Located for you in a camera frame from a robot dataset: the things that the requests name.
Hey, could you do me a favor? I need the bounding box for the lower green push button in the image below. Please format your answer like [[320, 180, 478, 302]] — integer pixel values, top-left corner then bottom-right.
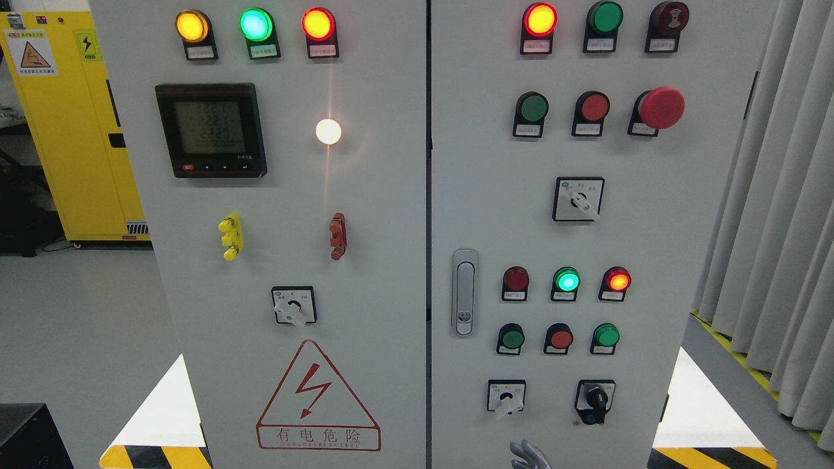
[[496, 323, 525, 354]]

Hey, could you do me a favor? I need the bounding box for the upper green push button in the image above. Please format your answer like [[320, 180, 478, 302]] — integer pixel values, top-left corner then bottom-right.
[[515, 91, 550, 125]]

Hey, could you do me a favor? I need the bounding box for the lower red push button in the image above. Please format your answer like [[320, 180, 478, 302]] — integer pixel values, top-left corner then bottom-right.
[[544, 322, 574, 354]]

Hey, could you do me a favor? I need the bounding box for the red push button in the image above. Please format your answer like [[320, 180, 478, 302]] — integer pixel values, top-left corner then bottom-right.
[[575, 90, 611, 122], [544, 322, 574, 354]]

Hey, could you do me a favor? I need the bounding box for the raised green push button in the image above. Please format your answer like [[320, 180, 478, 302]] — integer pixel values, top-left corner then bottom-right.
[[590, 323, 620, 354]]

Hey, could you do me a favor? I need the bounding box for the upper red push button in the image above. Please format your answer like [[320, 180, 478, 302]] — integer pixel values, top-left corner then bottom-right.
[[575, 90, 611, 122]]

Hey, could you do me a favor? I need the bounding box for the red emergency stop button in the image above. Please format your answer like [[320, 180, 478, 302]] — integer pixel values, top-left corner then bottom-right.
[[637, 86, 686, 130]]

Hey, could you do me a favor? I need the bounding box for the red terminal connector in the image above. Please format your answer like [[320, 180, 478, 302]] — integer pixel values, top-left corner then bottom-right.
[[328, 212, 348, 261]]

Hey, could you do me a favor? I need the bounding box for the dark red small lamp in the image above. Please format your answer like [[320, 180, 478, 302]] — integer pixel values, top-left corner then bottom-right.
[[502, 265, 530, 294]]

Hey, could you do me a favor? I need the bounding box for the white lit indicator lamp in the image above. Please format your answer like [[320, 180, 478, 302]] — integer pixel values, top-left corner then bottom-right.
[[315, 118, 343, 145]]

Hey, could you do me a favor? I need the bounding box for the lit green small lamp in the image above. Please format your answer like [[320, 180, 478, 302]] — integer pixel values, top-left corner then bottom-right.
[[552, 266, 581, 293]]

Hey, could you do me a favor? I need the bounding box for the left cabinet door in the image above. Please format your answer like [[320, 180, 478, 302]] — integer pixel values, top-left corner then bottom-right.
[[90, 1, 428, 468]]

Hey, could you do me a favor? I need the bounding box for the cabinet door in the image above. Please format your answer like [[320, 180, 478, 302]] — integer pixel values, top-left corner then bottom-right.
[[430, 1, 779, 468], [90, 1, 428, 468]]

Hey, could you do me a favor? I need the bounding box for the right cabinet door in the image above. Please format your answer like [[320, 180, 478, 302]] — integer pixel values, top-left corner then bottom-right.
[[430, 1, 779, 468]]

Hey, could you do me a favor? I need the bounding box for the yellow terminal connector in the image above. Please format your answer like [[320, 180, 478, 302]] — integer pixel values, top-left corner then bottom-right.
[[218, 212, 244, 262]]

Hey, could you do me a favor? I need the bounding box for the lit orange red lamp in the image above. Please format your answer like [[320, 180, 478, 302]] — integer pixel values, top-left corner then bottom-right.
[[601, 266, 632, 293]]

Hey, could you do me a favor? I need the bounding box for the red electrical hazard sign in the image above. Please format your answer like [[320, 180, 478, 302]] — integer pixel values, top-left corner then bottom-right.
[[255, 339, 382, 452]]

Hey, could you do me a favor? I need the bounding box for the black digital power meter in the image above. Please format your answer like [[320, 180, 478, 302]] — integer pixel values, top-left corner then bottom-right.
[[155, 83, 268, 178]]

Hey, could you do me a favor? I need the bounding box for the lit red indicator lamp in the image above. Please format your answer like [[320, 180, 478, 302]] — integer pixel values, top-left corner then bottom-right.
[[302, 7, 336, 42]]

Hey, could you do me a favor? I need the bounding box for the right door red lamp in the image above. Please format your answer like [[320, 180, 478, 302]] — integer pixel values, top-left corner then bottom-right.
[[523, 2, 559, 38]]

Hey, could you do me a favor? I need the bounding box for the lit green indicator lamp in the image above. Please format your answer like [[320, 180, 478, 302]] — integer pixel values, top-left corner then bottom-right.
[[238, 8, 274, 42]]

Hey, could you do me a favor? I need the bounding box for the dark green indicator lamp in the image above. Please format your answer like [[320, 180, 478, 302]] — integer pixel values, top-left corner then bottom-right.
[[587, 1, 624, 36]]

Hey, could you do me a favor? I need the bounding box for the yellow indicator lamp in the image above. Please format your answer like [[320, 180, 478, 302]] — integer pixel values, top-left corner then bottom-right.
[[175, 10, 210, 44]]

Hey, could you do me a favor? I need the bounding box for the dark red buzzer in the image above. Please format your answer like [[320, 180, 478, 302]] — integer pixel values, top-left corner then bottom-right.
[[650, 1, 690, 38]]

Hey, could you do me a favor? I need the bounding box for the grey curtain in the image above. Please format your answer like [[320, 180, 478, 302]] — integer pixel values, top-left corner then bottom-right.
[[696, 1, 833, 452]]

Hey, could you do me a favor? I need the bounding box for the yellow safety cabinet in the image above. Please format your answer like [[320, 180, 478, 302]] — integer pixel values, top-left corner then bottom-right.
[[2, 11, 150, 244]]

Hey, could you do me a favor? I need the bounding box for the black box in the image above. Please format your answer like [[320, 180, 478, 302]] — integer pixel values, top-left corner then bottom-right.
[[1, 403, 74, 468]]

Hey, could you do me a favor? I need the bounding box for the grey cabinet door handle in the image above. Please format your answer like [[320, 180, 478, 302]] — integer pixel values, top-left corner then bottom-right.
[[451, 248, 479, 337]]

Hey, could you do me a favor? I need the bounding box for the left door selector switch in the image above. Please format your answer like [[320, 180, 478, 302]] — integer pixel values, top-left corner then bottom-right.
[[271, 286, 318, 327]]

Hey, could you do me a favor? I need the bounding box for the upper right selector switch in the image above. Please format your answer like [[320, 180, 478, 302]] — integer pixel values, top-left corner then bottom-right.
[[551, 177, 605, 223]]

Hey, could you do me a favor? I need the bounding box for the lower white selector switch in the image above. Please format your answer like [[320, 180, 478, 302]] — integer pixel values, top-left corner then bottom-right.
[[487, 379, 526, 419]]

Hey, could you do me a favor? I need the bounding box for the black blue key switch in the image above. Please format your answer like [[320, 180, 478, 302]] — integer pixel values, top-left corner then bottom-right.
[[574, 379, 616, 425]]

